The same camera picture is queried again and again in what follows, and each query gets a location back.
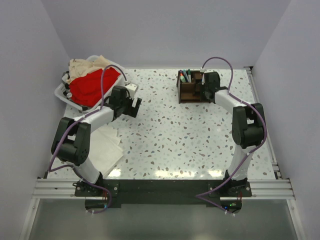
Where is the light green highlighter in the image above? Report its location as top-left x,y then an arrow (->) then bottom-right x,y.
180,75 -> 188,83

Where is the aluminium rail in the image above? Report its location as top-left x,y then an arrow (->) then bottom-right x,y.
32,178 -> 295,200
244,66 -> 282,180

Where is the white plastic basket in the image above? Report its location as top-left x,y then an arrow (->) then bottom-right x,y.
54,55 -> 129,113

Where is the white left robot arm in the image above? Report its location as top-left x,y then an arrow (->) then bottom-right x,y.
48,83 -> 142,196

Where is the beige cloth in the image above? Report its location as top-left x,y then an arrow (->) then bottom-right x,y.
66,55 -> 112,84

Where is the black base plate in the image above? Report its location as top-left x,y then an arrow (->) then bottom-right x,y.
72,179 -> 252,212

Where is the green capped white marker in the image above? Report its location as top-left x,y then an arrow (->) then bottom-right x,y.
187,69 -> 192,83

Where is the aluminium front rail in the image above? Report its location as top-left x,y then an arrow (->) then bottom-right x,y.
32,178 -> 295,200

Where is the white folded cloth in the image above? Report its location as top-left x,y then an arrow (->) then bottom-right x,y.
89,124 -> 124,178

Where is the red cloth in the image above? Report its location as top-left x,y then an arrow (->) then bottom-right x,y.
69,67 -> 120,108

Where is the aluminium right side rail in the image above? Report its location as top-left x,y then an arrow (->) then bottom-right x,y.
244,66 -> 282,180

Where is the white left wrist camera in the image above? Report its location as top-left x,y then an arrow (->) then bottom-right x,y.
125,83 -> 139,97

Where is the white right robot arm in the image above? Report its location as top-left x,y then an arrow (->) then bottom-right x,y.
201,71 -> 267,197

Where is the brown wooden desk organizer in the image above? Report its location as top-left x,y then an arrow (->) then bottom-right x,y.
176,70 -> 208,104

